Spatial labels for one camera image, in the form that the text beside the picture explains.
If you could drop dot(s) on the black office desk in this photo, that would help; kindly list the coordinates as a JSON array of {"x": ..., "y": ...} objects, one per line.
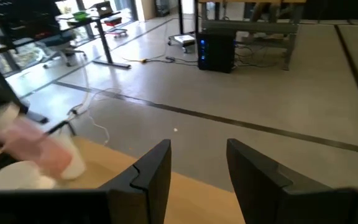
[{"x": 104, "y": 40}]

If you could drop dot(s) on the wooden shelf black metal frame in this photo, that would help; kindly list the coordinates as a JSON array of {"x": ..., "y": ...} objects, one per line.
[{"x": 197, "y": 208}]

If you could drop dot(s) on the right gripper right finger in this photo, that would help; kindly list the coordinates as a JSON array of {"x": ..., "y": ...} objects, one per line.
[{"x": 259, "y": 193}]

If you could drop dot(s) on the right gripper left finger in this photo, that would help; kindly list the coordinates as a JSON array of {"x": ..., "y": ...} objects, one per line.
[{"x": 148, "y": 186}]

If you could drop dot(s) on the large white labelled bottle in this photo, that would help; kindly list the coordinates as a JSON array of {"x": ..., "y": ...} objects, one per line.
[{"x": 14, "y": 177}]

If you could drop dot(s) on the green bowl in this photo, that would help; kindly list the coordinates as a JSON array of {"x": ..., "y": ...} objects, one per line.
[{"x": 80, "y": 15}]

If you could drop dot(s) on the laptop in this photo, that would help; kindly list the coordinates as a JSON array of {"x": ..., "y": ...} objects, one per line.
[{"x": 102, "y": 7}]

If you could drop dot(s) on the black computer tower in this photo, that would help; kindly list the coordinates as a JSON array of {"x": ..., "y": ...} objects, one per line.
[{"x": 216, "y": 51}]

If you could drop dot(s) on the small red pill vial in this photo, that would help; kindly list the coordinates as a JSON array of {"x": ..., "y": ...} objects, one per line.
[{"x": 36, "y": 146}]

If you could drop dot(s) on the black storage rack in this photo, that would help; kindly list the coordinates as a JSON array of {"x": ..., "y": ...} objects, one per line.
[{"x": 23, "y": 18}]

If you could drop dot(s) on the white box on dolly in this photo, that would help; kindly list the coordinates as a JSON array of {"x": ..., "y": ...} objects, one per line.
[{"x": 183, "y": 40}]

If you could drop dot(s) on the office chair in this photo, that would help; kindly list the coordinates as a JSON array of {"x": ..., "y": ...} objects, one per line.
[{"x": 61, "y": 43}]

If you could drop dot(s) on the grey metal workbench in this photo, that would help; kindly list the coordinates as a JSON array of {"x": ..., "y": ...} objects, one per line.
[{"x": 250, "y": 27}]

